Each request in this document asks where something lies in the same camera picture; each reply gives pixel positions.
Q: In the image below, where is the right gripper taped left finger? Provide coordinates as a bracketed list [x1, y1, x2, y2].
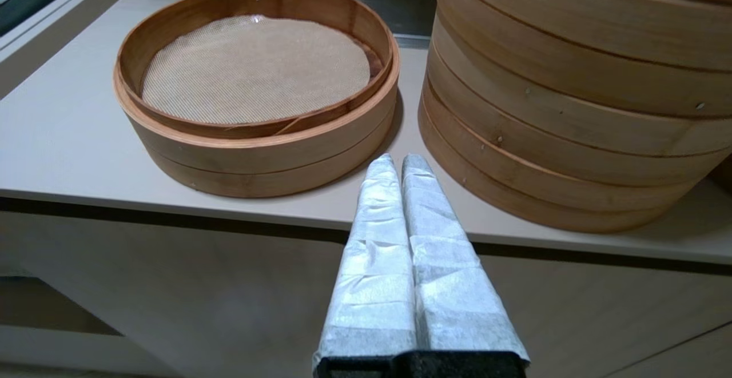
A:
[312, 154, 419, 370]

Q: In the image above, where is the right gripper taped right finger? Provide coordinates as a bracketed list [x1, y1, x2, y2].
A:
[401, 154, 530, 361]

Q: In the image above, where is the large bamboo steamer basket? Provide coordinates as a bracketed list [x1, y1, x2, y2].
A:
[419, 81, 732, 213]
[419, 121, 687, 234]
[426, 15, 732, 156]

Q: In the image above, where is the small bamboo steamer basket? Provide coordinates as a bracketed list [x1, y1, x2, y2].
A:
[113, 0, 401, 199]

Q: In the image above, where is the beige mesh steamer liner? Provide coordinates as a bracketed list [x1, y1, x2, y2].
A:
[140, 15, 372, 126]

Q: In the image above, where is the black induction cooktop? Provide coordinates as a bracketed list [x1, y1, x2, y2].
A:
[293, 0, 444, 48]

